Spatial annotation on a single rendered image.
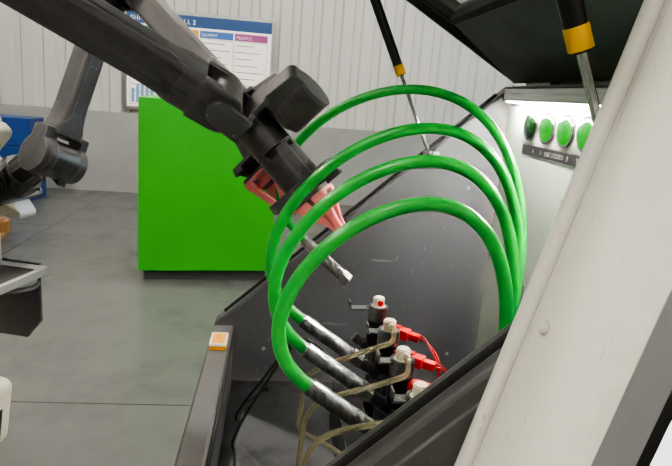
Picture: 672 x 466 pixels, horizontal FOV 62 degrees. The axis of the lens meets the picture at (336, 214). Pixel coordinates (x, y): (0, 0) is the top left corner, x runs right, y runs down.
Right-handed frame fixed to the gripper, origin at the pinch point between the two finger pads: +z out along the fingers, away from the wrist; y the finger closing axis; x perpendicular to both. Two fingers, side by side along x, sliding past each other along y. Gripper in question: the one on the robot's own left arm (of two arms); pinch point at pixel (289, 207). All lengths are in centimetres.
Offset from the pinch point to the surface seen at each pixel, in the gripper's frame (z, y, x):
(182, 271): -143, 211, 226
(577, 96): 10.8, 11.9, -41.5
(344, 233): 20.6, -25.6, -18.5
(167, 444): -8, 87, 150
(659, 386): 42, -37, -34
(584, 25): 20, -26, -44
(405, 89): -2.2, 1.2, -25.2
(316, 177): 8.5, -15.7, -14.2
